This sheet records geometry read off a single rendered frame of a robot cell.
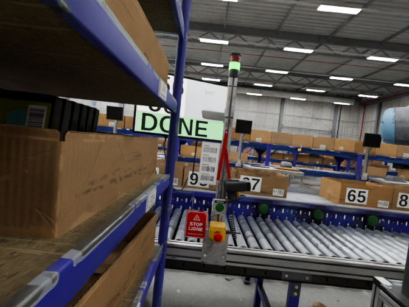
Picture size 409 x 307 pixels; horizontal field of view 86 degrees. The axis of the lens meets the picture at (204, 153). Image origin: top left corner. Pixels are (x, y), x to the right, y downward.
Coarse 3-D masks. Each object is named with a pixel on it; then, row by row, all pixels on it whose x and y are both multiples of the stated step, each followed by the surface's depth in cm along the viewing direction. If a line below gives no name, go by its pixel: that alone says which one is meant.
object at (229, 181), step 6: (228, 180) 98; (234, 180) 98; (240, 180) 99; (246, 180) 101; (228, 186) 98; (234, 186) 98; (240, 186) 98; (246, 186) 98; (228, 192) 99; (234, 192) 99; (228, 198) 100; (234, 198) 99
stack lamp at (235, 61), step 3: (231, 57) 101; (234, 57) 100; (237, 57) 101; (240, 57) 102; (231, 60) 101; (234, 60) 100; (237, 60) 101; (231, 63) 101; (234, 63) 101; (237, 63) 101; (231, 66) 101; (234, 66) 101; (237, 66) 101
